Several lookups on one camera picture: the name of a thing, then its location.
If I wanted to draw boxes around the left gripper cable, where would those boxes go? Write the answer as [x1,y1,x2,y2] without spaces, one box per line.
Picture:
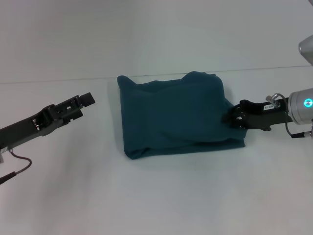
[0,146,33,186]

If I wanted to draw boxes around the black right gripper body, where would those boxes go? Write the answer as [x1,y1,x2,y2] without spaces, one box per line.
[238,97,293,132]

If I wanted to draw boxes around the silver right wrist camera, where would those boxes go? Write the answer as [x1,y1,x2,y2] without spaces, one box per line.
[298,34,313,67]

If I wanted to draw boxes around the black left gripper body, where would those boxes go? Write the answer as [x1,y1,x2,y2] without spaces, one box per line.
[0,96,84,150]

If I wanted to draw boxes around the right gripper cable with plug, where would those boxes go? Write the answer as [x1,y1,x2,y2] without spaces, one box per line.
[266,92,313,140]

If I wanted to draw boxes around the teal t-shirt with FREE print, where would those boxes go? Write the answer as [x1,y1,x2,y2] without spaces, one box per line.
[116,70,246,161]

